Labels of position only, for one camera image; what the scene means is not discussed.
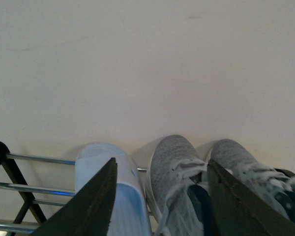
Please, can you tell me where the grey sneaker navy lining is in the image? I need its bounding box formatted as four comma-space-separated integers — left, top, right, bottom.
146, 135, 220, 236
208, 139, 295, 223

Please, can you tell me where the black metal shoe rack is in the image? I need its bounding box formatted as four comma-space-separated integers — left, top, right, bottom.
0, 140, 155, 236

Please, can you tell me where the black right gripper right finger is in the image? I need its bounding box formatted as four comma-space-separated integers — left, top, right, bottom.
207, 159, 295, 236

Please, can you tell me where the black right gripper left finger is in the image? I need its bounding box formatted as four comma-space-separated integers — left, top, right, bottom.
31, 157, 118, 236

